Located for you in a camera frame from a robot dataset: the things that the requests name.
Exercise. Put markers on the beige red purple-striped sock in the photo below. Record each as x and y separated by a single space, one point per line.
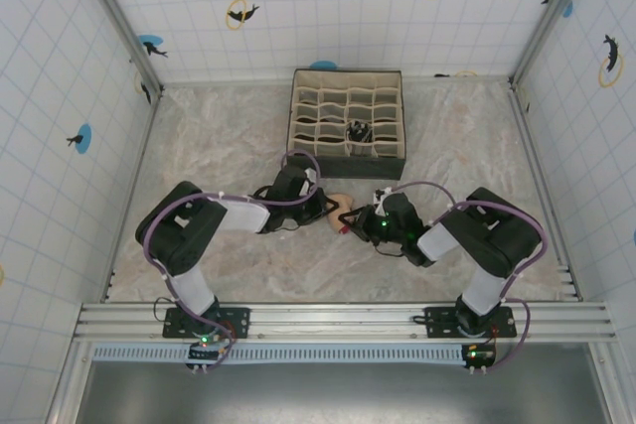
343 203

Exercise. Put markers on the black white striped sock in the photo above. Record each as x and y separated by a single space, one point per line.
359 131

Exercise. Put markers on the fabric sock organizer box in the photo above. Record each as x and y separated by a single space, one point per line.
323 111

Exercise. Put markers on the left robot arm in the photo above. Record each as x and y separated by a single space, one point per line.
243 215

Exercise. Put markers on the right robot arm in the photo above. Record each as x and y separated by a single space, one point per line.
497 240

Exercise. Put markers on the right controller board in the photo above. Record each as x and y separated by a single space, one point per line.
478 355

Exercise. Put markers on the controller board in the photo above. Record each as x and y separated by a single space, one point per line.
204 347
478 355

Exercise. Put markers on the grey metal front panel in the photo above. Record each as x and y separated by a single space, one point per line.
338 394

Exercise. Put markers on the left controller board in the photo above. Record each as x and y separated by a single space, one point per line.
204 347

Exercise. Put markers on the blue circle seal sticker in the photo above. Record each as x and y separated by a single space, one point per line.
82 138

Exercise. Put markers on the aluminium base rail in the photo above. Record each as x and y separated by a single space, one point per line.
338 320

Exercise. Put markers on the aluminium side rail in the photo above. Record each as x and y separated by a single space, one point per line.
544 185
131 195

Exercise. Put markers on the aluminium frame post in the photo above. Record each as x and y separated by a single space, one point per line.
551 17
121 22

